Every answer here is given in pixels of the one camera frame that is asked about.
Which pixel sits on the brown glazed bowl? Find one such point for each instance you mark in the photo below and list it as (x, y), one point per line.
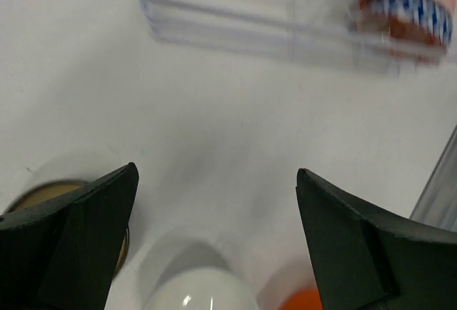
(52, 189)

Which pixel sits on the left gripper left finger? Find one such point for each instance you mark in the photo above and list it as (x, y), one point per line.
(62, 253)

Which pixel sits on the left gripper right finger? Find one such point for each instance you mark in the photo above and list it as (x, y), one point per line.
(365, 257)

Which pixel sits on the orange plastic square bowl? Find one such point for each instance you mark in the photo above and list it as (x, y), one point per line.
(303, 299)

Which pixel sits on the white wire dish rack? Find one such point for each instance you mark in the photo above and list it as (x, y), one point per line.
(301, 31)

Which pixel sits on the aluminium frame rail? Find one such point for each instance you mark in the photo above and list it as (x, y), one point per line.
(437, 204)

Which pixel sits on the plain white bowl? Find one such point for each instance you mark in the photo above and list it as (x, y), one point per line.
(203, 288)

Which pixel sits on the red blue patterned bowl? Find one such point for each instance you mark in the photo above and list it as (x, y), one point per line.
(424, 22)

